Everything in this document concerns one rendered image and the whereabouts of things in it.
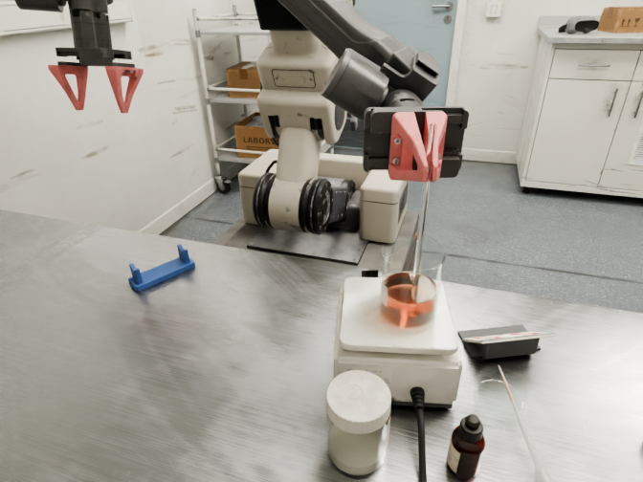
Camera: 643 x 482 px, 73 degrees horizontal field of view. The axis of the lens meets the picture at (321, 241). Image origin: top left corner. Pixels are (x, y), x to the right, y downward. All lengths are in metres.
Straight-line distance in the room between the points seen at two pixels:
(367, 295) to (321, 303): 0.14
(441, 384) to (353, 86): 0.33
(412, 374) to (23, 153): 1.71
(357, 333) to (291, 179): 0.88
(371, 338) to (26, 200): 1.67
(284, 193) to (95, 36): 0.64
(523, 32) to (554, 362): 2.87
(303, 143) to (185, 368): 0.86
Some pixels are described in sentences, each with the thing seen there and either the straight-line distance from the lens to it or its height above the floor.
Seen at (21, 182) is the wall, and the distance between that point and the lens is 1.95.
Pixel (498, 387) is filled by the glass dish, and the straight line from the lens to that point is 0.56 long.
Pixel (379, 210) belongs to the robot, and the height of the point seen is 0.50.
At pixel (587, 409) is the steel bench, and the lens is 0.58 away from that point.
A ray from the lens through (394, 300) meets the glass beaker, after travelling 0.45.
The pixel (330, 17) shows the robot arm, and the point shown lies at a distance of 0.62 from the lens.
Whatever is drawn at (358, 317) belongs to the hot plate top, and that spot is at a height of 0.84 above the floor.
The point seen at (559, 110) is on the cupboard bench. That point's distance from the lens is 2.84.
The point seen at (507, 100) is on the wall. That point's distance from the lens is 3.40.
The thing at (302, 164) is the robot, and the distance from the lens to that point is 1.29.
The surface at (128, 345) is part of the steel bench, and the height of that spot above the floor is 0.75.
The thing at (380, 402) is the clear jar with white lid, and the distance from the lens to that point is 0.41.
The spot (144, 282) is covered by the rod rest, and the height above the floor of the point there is 0.76.
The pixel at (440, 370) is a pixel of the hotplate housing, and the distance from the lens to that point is 0.47.
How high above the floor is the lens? 1.15
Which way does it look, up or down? 30 degrees down
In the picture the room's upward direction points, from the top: 1 degrees counter-clockwise
